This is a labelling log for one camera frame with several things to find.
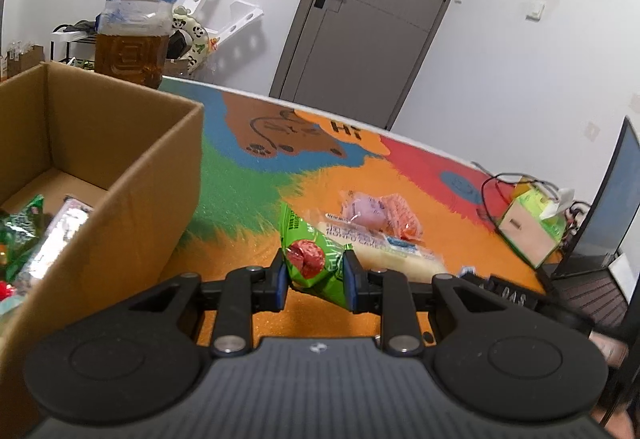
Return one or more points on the white wall socket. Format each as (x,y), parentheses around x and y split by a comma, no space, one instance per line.
(592,131)

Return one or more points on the long white cake packet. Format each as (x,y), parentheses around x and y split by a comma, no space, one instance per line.
(395,256)

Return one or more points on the blue and white snack packet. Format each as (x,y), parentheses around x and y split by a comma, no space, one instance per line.
(467,271)

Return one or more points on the black shoe rack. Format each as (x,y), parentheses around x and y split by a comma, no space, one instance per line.
(75,36)

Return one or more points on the blue candy snack packet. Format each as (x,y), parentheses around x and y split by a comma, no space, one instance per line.
(10,305)

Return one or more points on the brown cardboard box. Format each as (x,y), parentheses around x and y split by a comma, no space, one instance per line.
(125,219)

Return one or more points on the short white perforated board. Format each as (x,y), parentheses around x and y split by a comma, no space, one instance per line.
(237,21)

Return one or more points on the colourful cartoon table mat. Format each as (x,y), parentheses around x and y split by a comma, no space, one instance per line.
(260,199)

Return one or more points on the person's right hand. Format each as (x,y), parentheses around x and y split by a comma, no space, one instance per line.
(610,346)

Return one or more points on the green snack packet red print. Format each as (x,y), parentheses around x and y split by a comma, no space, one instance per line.
(310,259)

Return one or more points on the black laptop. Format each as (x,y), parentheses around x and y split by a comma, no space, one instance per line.
(610,209)

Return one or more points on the taped cardboard box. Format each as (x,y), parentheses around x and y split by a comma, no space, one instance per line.
(177,68)

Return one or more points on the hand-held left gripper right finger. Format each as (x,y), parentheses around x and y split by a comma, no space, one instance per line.
(350,286)

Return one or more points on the clear green snack packet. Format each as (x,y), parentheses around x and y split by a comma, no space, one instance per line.
(22,225)

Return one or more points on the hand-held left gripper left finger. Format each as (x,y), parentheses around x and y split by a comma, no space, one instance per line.
(281,286)

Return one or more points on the orange cardboard cartons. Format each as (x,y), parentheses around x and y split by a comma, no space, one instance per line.
(22,59)

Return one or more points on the grey room door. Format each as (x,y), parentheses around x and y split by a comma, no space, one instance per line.
(370,44)

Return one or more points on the silver snack packet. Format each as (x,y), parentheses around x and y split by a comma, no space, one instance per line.
(65,225)

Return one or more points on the green tissue box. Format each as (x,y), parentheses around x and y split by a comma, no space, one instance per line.
(527,229)

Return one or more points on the white light switch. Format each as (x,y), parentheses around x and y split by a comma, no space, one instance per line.
(536,10)

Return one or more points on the pink snack packet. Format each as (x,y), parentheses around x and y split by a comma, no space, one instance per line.
(375,211)

